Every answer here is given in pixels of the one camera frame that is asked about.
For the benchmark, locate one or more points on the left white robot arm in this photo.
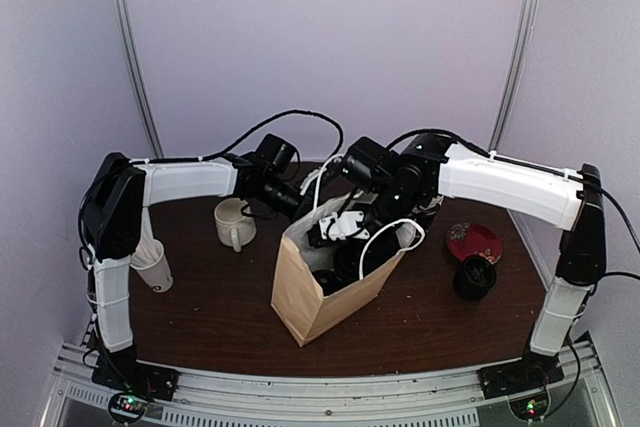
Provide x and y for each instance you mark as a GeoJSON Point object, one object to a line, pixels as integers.
{"type": "Point", "coordinates": [112, 218]}

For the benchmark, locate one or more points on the left aluminium corner post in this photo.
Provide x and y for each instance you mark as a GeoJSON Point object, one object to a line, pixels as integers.
{"type": "Point", "coordinates": [134, 70]}

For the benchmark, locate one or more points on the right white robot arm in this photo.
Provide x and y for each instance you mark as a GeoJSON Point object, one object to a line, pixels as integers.
{"type": "Point", "coordinates": [427, 163]}

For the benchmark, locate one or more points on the stack of black lids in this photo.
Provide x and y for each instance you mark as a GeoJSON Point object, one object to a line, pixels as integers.
{"type": "Point", "coordinates": [474, 278]}

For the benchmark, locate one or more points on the red patterned plate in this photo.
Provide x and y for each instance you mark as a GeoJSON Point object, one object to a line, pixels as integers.
{"type": "Point", "coordinates": [470, 239]}

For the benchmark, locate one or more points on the stack of paper cups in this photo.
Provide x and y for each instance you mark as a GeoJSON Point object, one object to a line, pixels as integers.
{"type": "Point", "coordinates": [435, 204]}

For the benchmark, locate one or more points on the white cup holding straws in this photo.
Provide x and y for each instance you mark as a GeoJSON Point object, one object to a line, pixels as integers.
{"type": "Point", "coordinates": [157, 276]}

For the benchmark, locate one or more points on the bundle of wrapped straws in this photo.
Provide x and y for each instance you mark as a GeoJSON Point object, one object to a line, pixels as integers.
{"type": "Point", "coordinates": [147, 252]}

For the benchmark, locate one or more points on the brown paper takeout bag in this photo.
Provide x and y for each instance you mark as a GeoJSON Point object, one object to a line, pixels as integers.
{"type": "Point", "coordinates": [298, 299]}

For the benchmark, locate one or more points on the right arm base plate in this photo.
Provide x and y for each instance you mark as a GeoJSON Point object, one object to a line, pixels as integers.
{"type": "Point", "coordinates": [525, 374]}

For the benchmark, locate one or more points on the black cup lid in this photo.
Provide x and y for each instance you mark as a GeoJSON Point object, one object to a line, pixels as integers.
{"type": "Point", "coordinates": [329, 281]}
{"type": "Point", "coordinates": [346, 260]}

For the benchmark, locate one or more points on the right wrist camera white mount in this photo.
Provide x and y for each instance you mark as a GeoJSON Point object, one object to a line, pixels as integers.
{"type": "Point", "coordinates": [338, 228]}

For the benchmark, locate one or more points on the clear glass pitcher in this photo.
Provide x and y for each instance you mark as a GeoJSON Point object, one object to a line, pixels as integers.
{"type": "Point", "coordinates": [235, 226]}

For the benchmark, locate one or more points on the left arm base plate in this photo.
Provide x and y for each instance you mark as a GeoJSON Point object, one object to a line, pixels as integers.
{"type": "Point", "coordinates": [145, 381]}

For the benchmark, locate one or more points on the aluminium front rail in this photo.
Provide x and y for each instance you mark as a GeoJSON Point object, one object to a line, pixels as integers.
{"type": "Point", "coordinates": [451, 397]}

